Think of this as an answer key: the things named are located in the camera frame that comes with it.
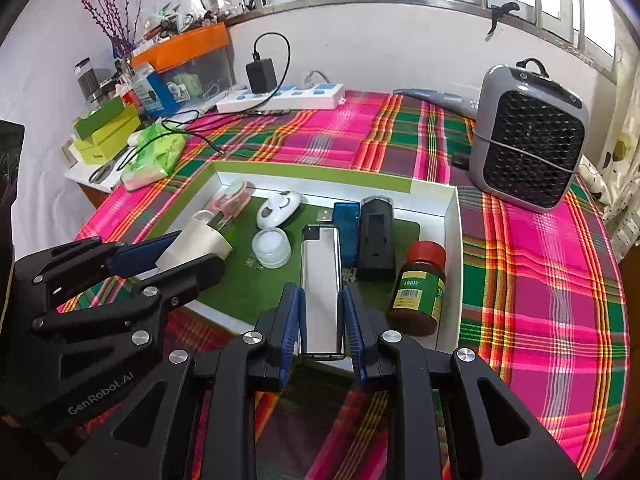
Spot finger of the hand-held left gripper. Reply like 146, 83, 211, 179
32, 254, 227, 347
15, 230, 184, 307

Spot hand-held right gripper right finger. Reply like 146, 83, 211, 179
339, 284, 583, 480

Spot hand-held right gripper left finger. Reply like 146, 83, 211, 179
57, 282, 307, 480

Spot white plastic cap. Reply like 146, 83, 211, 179
156, 210, 234, 272

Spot silver power bank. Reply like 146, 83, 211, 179
299, 224, 346, 361

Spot pink contact lens case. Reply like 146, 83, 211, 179
209, 179, 251, 217

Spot black plastic holder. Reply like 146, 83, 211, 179
357, 196, 397, 282

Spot blue usb stick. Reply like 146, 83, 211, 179
317, 201, 362, 268

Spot white round smiley case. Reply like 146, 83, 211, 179
256, 190, 304, 233

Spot green and white cardboard box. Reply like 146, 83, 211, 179
132, 160, 463, 362

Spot brown bottle with red cap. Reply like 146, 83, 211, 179
387, 240, 447, 337

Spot scissors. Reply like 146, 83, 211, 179
89, 152, 126, 184

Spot white side table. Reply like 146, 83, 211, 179
64, 145, 131, 206

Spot green tissue pack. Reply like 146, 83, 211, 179
121, 122, 190, 192

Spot yellow green box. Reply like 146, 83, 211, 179
72, 105, 143, 165

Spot dark green box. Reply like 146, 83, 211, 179
74, 96, 126, 138

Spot blue and white carton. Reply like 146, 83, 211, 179
131, 62, 178, 116

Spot glass jar with black lid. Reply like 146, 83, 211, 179
75, 57, 103, 103

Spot white power strip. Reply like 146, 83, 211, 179
216, 82, 347, 113

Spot black charger adapter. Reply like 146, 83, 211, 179
245, 57, 278, 95

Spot orange lidded storage box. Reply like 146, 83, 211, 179
131, 22, 235, 106

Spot purple dried flower branches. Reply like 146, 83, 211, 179
67, 0, 151, 58

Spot grey blue handheld device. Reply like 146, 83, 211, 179
392, 87, 478, 118

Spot grey space heater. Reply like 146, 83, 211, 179
469, 57, 590, 211

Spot patterned curtain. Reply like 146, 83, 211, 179
582, 110, 640, 261

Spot black window hook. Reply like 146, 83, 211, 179
486, 2, 521, 37

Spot thin black cable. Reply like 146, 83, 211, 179
160, 107, 291, 156

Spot black charger cable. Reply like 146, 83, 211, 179
252, 32, 292, 96

